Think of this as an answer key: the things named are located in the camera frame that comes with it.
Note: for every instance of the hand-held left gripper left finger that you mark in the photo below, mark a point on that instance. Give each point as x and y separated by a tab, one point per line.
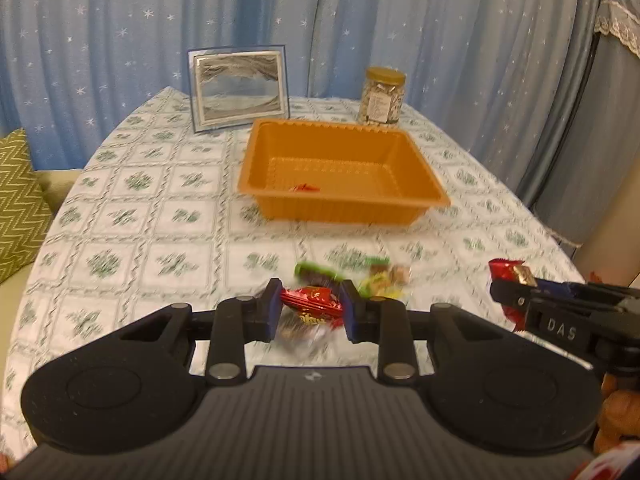
272	310

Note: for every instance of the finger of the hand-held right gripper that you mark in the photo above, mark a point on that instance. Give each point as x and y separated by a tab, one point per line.
510	296
565	287

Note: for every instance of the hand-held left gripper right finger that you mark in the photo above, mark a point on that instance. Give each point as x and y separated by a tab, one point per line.
350	316

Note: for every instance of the red gold candy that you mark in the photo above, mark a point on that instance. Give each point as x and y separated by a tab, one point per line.
509	271

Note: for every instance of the white blue snack packet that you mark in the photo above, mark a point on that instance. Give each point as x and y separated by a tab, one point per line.
300	336

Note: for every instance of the white green snack packet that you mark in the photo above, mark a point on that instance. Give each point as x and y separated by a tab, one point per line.
379	284

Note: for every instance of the brown candy green wrapper ends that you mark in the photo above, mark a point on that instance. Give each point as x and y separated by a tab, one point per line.
320	271

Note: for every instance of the pink clear candy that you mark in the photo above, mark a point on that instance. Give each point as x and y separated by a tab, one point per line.
400	274

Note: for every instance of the orange plastic tray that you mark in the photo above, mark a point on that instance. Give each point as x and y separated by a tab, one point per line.
340	175

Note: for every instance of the small green wrapped candy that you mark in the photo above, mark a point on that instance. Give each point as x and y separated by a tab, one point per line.
377	260

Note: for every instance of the person's orange patterned clothing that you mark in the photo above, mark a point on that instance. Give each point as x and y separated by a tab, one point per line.
617	410

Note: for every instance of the small red wrapped candy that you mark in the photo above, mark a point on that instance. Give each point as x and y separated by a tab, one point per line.
305	188

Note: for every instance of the grey lace-trimmed fabric cover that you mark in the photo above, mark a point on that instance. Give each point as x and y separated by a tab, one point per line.
590	135

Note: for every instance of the clear jar yellow lid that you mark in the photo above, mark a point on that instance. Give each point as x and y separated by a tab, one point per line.
381	97

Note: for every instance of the green zigzag pillow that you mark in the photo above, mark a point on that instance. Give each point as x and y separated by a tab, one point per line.
20	200

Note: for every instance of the blue star print curtain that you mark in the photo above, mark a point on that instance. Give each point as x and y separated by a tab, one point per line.
150	10

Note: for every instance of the silver sand picture frame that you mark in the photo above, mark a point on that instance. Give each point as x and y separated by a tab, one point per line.
237	87

